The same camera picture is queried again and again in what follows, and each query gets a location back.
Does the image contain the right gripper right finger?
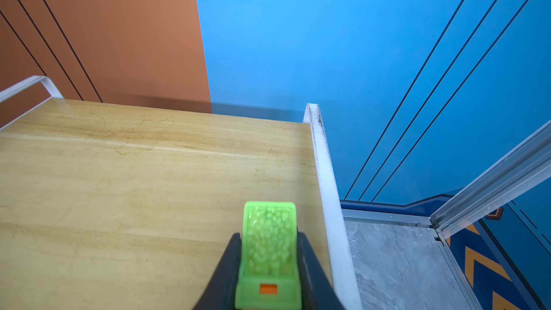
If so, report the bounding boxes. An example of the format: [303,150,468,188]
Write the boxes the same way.
[297,232,344,310]

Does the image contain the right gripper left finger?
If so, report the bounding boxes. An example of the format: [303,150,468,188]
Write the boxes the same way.
[193,233,242,310]

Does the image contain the green orange dump truck toy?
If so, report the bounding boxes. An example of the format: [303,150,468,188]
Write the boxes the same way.
[235,202,302,309]

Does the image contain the white frame wooden shelf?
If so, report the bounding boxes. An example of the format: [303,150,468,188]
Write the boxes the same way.
[1,76,361,309]

